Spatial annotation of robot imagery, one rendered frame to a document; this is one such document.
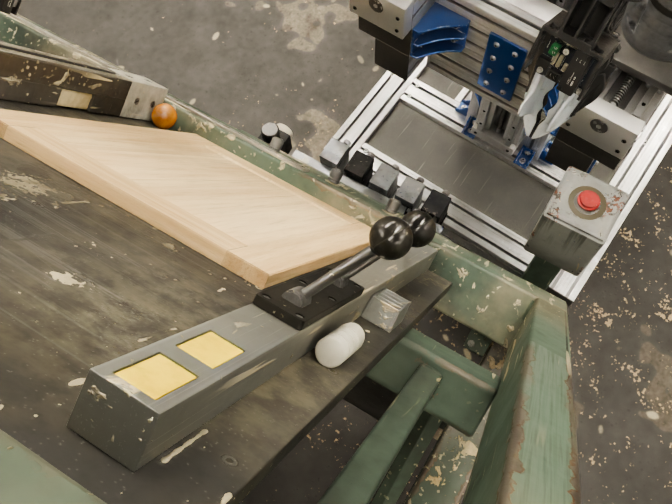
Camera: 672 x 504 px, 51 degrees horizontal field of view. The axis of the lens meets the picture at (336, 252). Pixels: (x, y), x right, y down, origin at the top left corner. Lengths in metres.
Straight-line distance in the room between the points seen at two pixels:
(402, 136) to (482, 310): 1.01
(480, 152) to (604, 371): 0.75
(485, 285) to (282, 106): 1.41
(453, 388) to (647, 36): 0.74
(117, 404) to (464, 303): 0.96
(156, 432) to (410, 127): 1.89
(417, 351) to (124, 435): 0.62
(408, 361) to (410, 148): 1.28
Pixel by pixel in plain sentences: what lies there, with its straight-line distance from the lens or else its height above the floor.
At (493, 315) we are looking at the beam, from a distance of 1.31.
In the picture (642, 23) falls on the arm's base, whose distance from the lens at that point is 1.41.
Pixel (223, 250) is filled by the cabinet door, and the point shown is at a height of 1.37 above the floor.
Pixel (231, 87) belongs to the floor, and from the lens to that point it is 2.61.
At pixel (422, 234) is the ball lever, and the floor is 1.45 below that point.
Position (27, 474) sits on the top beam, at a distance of 0.24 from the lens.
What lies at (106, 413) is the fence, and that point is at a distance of 0.43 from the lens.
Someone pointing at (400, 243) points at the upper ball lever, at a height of 1.56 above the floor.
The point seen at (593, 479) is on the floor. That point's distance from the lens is 2.21.
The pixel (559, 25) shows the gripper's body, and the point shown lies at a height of 1.50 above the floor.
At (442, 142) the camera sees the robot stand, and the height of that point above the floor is 0.21.
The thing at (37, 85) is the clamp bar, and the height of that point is 1.20.
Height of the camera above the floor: 2.10
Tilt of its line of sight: 68 degrees down
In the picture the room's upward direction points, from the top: 5 degrees counter-clockwise
